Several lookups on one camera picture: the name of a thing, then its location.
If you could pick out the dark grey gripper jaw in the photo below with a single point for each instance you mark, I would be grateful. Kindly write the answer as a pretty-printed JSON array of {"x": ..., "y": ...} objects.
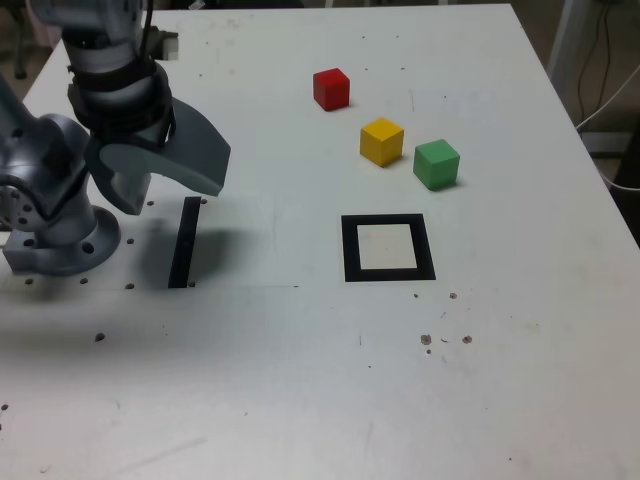
[{"x": 205, "y": 145}]

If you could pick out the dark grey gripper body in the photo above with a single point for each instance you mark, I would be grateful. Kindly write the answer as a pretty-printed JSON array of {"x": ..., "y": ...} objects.
[{"x": 152, "y": 136}]

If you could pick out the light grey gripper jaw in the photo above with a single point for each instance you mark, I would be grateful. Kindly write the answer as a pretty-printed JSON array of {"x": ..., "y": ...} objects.
[{"x": 150, "y": 160}]

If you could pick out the red cube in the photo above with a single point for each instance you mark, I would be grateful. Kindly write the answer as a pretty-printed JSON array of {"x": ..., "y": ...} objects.
[{"x": 331, "y": 90}]

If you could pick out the yellow cube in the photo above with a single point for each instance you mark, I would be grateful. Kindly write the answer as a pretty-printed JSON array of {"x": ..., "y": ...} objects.
[{"x": 381, "y": 142}]

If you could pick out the green cube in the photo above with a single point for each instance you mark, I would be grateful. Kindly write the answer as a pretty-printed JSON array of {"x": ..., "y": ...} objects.
[{"x": 436, "y": 165}]

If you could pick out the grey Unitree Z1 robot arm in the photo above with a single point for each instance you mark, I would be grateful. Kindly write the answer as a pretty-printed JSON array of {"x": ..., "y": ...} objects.
[{"x": 50, "y": 150}]

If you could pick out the black tape square outline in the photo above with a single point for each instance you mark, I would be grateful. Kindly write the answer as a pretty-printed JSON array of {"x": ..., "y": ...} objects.
[{"x": 350, "y": 250}]

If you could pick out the black tape strip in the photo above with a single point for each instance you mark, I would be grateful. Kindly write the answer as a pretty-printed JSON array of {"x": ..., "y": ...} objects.
[{"x": 184, "y": 240}]

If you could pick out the white metal frame post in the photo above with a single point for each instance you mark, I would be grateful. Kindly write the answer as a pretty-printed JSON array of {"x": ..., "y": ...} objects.
[{"x": 565, "y": 35}]

